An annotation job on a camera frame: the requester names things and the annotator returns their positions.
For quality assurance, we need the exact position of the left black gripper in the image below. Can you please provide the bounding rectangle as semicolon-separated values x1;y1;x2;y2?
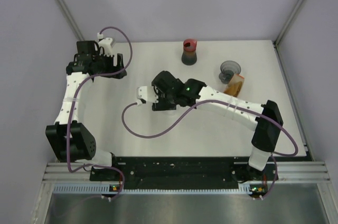
92;50;126;79

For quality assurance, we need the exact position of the glass beaker with brown band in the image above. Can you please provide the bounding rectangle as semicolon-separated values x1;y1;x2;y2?
163;110;178;116

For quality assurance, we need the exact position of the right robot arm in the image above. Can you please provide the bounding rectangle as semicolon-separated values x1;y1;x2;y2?
151;71;283;180

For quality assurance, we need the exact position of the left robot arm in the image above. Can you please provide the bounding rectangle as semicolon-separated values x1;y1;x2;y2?
45;38;127;180

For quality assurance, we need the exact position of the grey plastic dripper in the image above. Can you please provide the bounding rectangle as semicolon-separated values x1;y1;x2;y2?
219;60;241;84

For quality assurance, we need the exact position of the brown coffee filter stack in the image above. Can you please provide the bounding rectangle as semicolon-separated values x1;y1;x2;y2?
223;74;245;97

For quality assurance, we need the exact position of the red-topped dark flask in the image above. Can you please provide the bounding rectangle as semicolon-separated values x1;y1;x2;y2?
181;39;198;66

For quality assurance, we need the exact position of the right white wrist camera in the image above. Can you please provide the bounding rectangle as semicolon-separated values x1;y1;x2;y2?
136;86;158;105

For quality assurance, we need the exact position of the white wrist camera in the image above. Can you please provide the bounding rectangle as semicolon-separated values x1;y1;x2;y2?
97;32;116;57
136;86;158;105

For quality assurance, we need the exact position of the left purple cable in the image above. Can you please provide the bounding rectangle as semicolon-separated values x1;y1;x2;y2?
67;26;133;200

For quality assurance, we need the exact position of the purple cable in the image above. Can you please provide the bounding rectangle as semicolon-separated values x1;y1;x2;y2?
121;100;299;199
67;26;133;200

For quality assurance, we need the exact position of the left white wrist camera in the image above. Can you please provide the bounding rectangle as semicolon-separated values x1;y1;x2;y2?
97;32;116;57

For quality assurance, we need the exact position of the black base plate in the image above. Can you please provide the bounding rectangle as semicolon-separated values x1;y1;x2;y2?
90;157;276;190

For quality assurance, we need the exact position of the left aluminium frame post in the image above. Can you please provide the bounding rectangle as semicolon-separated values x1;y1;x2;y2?
55;0;85;41

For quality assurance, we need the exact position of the aluminium frame post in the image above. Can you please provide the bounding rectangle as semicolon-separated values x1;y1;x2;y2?
273;0;324;48
55;0;85;41

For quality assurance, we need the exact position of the aluminium front rail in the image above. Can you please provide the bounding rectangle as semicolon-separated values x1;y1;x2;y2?
43;161;330;183

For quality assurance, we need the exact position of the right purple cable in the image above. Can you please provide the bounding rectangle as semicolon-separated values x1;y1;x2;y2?
121;100;299;199

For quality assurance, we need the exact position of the white slotted cable duct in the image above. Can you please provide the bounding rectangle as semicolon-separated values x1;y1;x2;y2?
53;181;267;195

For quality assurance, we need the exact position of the right aluminium frame post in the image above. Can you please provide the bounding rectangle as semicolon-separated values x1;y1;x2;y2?
273;0;324;48

